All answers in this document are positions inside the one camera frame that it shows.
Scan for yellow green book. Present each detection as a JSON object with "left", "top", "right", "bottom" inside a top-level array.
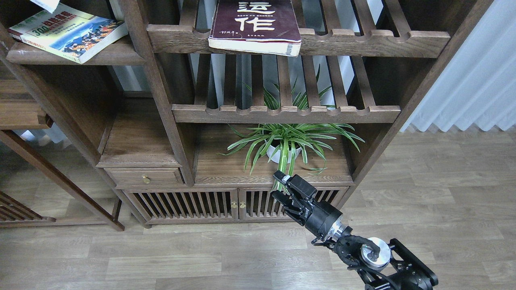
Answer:
[{"left": 31, "top": 0, "right": 60, "bottom": 13}]

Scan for maroon book white characters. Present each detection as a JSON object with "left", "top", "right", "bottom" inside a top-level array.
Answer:
[{"left": 208, "top": 0, "right": 302, "bottom": 57}]

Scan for white curtain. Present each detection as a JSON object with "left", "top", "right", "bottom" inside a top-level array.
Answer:
[{"left": 401, "top": 0, "right": 516, "bottom": 133}]

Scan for book with mountain cover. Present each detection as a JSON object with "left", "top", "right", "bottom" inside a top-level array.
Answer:
[{"left": 8, "top": 4, "right": 128, "bottom": 64}]

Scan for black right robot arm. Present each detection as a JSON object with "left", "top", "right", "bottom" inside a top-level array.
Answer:
[{"left": 272, "top": 171, "right": 438, "bottom": 290}]

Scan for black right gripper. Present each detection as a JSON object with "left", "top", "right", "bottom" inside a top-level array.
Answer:
[{"left": 272, "top": 170, "right": 343, "bottom": 242}]

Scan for white plant pot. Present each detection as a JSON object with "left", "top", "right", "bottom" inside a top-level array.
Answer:
[{"left": 266, "top": 140, "right": 302, "bottom": 164}]

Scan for dark wooden bookshelf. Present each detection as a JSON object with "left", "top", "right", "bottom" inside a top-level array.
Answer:
[{"left": 1, "top": 0, "right": 493, "bottom": 228}]

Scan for brass drawer knob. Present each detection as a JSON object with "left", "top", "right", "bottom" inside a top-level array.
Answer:
[{"left": 142, "top": 175, "right": 151, "bottom": 184}]

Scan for green spider plant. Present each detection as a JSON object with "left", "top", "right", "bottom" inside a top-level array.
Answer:
[{"left": 220, "top": 64, "right": 365, "bottom": 194}]

